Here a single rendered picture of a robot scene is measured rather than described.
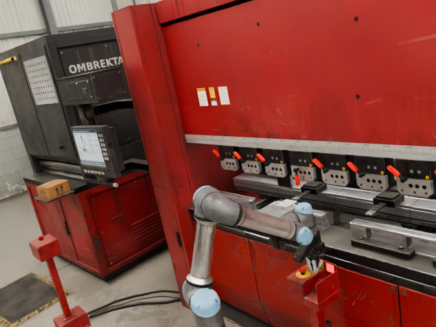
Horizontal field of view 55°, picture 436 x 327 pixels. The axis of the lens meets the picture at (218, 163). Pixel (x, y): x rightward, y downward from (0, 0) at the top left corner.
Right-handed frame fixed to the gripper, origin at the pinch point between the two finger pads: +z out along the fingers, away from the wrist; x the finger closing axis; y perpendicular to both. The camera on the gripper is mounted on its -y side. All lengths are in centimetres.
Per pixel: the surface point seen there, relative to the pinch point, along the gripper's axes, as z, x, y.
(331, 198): -7, 31, 55
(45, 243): -3, 192, -81
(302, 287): 7.5, 4.7, -5.6
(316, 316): 26.8, 2.8, -2.0
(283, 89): -81, 31, 34
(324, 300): 13.3, -4.8, -1.5
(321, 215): -10.7, 18.4, 30.9
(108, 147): -65, 135, -29
